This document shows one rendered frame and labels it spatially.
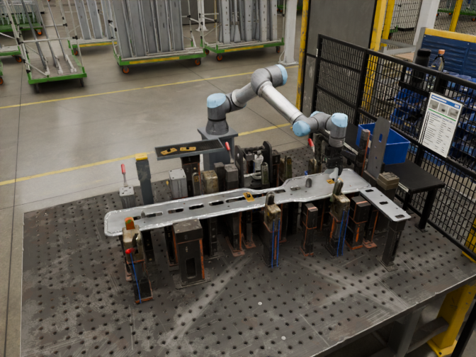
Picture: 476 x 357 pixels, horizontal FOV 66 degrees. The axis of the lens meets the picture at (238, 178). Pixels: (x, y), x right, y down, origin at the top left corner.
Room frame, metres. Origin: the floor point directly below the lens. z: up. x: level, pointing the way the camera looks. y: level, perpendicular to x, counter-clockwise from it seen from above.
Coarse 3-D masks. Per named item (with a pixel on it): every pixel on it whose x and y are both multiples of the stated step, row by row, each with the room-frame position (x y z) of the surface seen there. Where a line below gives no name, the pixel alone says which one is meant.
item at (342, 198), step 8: (336, 200) 1.50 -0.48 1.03; (344, 200) 1.48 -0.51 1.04; (336, 208) 1.50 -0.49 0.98; (344, 208) 1.47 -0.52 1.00; (336, 216) 1.48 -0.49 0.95; (344, 216) 1.47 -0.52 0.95; (336, 224) 1.49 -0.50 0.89; (344, 224) 1.47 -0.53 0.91; (328, 232) 1.53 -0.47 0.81; (336, 232) 1.48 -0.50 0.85; (328, 240) 1.52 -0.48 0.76; (336, 240) 1.48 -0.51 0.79; (328, 248) 1.51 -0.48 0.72; (336, 248) 1.48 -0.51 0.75; (336, 256) 1.46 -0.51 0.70
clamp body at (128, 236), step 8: (128, 232) 1.23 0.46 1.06; (136, 232) 1.23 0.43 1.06; (128, 240) 1.18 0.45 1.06; (136, 240) 1.19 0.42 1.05; (128, 248) 1.18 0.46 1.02; (128, 256) 1.17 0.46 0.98; (136, 256) 1.18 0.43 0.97; (144, 256) 1.21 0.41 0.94; (136, 264) 1.19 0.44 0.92; (144, 264) 1.24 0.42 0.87; (136, 272) 1.19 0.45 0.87; (144, 272) 1.20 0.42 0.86; (136, 280) 1.17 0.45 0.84; (144, 280) 1.20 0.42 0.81; (136, 288) 1.18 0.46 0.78; (144, 288) 1.19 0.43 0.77; (152, 288) 1.26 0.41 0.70; (136, 296) 1.18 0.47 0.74; (144, 296) 1.19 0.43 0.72; (136, 304) 1.16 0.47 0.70
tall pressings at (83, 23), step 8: (80, 0) 10.42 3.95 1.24; (88, 0) 10.49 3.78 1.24; (80, 8) 10.39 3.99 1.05; (96, 8) 10.48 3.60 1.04; (104, 8) 10.41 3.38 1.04; (80, 16) 10.36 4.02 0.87; (96, 16) 10.52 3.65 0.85; (104, 16) 10.32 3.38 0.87; (80, 24) 10.26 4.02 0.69; (88, 24) 10.34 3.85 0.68; (96, 24) 10.49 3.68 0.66; (112, 24) 10.39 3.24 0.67; (88, 32) 10.38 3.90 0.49; (96, 32) 10.47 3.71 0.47; (112, 32) 10.41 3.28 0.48
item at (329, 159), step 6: (324, 150) 1.67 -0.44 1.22; (330, 150) 1.66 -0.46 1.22; (336, 150) 1.66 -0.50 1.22; (324, 156) 1.67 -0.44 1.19; (330, 156) 1.64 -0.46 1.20; (336, 156) 1.66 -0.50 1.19; (324, 162) 1.67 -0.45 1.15; (330, 162) 1.64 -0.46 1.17; (336, 162) 1.64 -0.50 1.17; (342, 162) 1.65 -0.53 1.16; (330, 168) 1.63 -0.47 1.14
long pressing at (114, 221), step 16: (304, 176) 1.78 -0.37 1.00; (320, 176) 1.79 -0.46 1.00; (352, 176) 1.78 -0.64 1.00; (224, 192) 1.63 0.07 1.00; (240, 192) 1.63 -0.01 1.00; (256, 192) 1.63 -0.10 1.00; (288, 192) 1.63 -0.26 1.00; (304, 192) 1.63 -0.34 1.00; (320, 192) 1.62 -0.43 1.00; (352, 192) 1.63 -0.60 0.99; (128, 208) 1.49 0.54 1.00; (144, 208) 1.50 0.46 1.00; (160, 208) 1.49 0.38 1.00; (176, 208) 1.49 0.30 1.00; (208, 208) 1.49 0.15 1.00; (224, 208) 1.49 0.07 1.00; (240, 208) 1.49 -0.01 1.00; (256, 208) 1.50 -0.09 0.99; (112, 224) 1.37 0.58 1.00; (144, 224) 1.37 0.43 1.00; (160, 224) 1.37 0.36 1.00
